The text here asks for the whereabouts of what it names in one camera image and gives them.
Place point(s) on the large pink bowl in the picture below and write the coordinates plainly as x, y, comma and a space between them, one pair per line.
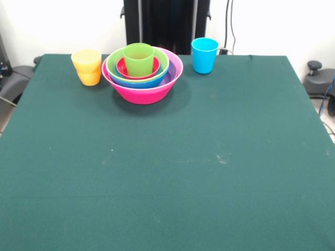
149, 96

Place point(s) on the large blue bowl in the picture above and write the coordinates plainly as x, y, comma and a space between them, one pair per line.
146, 84

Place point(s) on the purple bowl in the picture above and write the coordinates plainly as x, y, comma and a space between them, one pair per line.
171, 75

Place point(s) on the green bowl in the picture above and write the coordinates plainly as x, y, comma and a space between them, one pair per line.
163, 61

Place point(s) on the green cup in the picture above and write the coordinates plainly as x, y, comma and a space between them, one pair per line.
138, 62

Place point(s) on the small pink bowl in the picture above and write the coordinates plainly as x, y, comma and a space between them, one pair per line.
121, 69

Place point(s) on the small translucent blue bowl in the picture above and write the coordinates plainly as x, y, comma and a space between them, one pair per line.
115, 69

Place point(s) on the blue cup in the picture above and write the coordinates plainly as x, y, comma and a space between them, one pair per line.
204, 60

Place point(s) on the dark green tablecloth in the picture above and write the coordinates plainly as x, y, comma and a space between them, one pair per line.
167, 209

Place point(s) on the orange cup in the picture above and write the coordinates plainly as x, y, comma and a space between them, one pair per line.
90, 78

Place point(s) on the yellow cup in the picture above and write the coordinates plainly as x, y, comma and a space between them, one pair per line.
86, 58

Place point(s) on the grey pedestal foot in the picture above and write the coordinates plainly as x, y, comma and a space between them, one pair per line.
318, 83
15, 78

